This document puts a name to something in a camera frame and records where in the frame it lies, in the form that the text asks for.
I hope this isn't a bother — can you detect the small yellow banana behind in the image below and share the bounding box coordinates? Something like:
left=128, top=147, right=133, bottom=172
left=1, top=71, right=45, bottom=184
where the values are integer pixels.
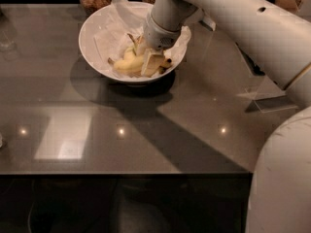
left=123, top=33, right=142, bottom=60

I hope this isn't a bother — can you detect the clear acrylic sheet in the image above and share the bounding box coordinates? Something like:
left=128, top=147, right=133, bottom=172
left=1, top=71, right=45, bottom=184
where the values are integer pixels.
left=237, top=76, right=297, bottom=113

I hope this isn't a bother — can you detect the white ceramic bowl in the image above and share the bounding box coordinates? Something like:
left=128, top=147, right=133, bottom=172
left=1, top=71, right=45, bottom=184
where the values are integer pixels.
left=79, top=2, right=191, bottom=84

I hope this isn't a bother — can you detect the white paper liner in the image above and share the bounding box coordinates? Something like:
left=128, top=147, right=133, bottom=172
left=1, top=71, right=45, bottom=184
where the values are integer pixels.
left=94, top=2, right=190, bottom=82

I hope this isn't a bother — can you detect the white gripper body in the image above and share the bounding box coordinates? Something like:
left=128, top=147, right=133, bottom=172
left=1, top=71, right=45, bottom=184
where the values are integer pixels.
left=143, top=13, right=181, bottom=50

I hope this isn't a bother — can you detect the small spotted yellow banana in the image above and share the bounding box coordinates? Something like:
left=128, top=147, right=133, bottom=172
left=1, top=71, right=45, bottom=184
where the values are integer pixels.
left=135, top=57, right=173, bottom=79

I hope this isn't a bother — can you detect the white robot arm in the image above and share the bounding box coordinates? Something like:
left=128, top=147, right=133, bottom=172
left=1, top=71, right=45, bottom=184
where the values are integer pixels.
left=143, top=0, right=311, bottom=233

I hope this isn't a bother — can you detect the large yellow banana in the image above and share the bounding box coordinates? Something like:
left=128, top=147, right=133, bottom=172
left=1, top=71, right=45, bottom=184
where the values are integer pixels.
left=108, top=55, right=144, bottom=75

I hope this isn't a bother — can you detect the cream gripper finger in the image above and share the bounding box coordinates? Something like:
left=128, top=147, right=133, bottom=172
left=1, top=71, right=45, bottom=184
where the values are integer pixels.
left=141, top=48, right=165, bottom=77
left=136, top=36, right=146, bottom=55

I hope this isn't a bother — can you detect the black toaster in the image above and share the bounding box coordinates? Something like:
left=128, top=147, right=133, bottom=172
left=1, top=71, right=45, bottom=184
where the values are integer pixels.
left=236, top=44, right=265, bottom=76

